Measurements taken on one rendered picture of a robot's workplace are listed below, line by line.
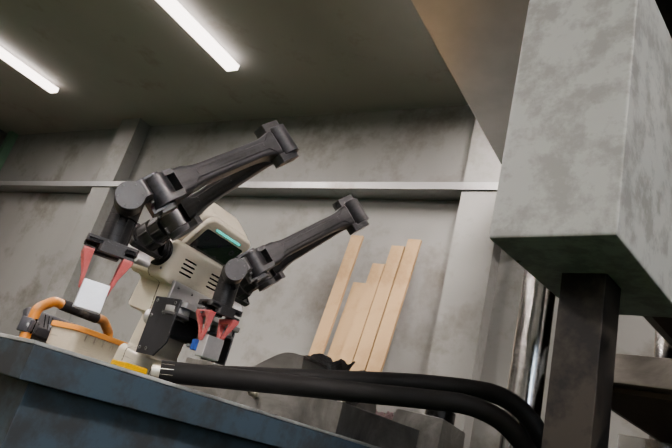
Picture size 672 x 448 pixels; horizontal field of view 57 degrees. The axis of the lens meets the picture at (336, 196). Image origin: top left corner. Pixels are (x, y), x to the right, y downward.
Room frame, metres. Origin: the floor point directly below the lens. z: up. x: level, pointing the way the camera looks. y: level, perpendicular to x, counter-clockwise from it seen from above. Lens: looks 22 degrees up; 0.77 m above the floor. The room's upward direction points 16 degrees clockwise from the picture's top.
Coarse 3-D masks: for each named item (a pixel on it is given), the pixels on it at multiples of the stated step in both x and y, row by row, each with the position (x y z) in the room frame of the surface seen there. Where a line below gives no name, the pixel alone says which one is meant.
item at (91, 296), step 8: (88, 280) 1.19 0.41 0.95; (80, 288) 1.19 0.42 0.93; (88, 288) 1.19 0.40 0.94; (96, 288) 1.20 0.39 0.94; (104, 288) 1.20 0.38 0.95; (80, 296) 1.19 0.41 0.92; (88, 296) 1.20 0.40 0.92; (96, 296) 1.20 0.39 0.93; (104, 296) 1.21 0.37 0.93; (80, 304) 1.19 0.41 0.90; (88, 304) 1.20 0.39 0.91; (96, 304) 1.20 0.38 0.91; (96, 312) 1.21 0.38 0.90
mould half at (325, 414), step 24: (192, 360) 1.51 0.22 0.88; (288, 360) 1.29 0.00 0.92; (312, 360) 1.28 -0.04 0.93; (264, 408) 1.31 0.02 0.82; (288, 408) 1.26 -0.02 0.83; (312, 408) 1.22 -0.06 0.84; (336, 408) 1.17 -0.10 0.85; (360, 408) 1.39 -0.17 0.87; (336, 432) 1.17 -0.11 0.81; (360, 432) 1.21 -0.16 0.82; (384, 432) 1.27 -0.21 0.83; (408, 432) 1.32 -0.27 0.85
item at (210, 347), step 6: (204, 336) 1.60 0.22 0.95; (210, 336) 1.59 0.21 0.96; (192, 342) 1.64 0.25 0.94; (198, 342) 1.62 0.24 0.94; (204, 342) 1.59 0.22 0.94; (210, 342) 1.59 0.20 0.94; (216, 342) 1.60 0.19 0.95; (222, 342) 1.61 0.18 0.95; (192, 348) 1.63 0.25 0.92; (198, 348) 1.60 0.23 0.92; (204, 348) 1.58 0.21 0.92; (210, 348) 1.59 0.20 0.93; (216, 348) 1.60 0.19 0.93; (198, 354) 1.60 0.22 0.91; (204, 354) 1.59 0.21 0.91; (210, 354) 1.60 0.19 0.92; (216, 354) 1.61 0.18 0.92; (216, 360) 1.61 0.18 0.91
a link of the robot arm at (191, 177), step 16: (256, 144) 1.35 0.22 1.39; (272, 144) 1.37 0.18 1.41; (208, 160) 1.28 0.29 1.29; (224, 160) 1.30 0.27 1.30; (240, 160) 1.32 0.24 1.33; (256, 160) 1.36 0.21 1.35; (272, 160) 1.42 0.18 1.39; (288, 160) 1.41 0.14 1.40; (160, 176) 1.21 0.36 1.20; (176, 176) 1.23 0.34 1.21; (192, 176) 1.25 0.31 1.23; (208, 176) 1.27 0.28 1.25; (224, 176) 1.33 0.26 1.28; (160, 192) 1.21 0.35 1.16; (176, 192) 1.22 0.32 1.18
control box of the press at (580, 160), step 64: (576, 0) 0.68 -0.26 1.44; (640, 0) 0.63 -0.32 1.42; (576, 64) 0.67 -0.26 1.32; (640, 64) 0.64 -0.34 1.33; (512, 128) 0.73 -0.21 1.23; (576, 128) 0.67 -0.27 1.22; (640, 128) 0.66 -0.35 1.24; (512, 192) 0.72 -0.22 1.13; (576, 192) 0.66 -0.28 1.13; (640, 192) 0.67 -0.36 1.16; (512, 256) 0.78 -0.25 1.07; (576, 256) 0.72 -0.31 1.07; (640, 256) 0.68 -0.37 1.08; (576, 320) 0.77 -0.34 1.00; (576, 384) 0.76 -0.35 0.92
